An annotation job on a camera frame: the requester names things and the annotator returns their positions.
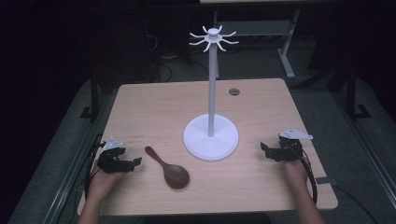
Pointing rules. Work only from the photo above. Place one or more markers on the person's right hand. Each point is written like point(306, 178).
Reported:
point(294, 174)

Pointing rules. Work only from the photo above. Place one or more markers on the person's left hand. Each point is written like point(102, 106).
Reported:
point(102, 183)

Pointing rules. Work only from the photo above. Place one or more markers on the metal floor rail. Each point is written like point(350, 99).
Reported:
point(367, 149)
point(71, 177)

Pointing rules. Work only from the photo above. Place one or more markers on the brown wooden spoon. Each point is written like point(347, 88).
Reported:
point(175, 175)

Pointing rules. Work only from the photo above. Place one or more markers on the white-legged background desk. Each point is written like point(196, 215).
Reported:
point(288, 53)

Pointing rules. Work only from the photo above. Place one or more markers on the white hook stand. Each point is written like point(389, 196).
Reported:
point(210, 141)

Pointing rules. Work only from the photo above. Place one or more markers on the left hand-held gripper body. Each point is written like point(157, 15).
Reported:
point(110, 163)

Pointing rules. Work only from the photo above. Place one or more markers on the grey tape strip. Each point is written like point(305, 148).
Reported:
point(325, 180)

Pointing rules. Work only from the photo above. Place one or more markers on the black metal stand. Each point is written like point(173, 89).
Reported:
point(351, 96)
point(93, 99)

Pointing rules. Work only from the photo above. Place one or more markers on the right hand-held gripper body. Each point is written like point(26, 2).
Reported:
point(289, 147)

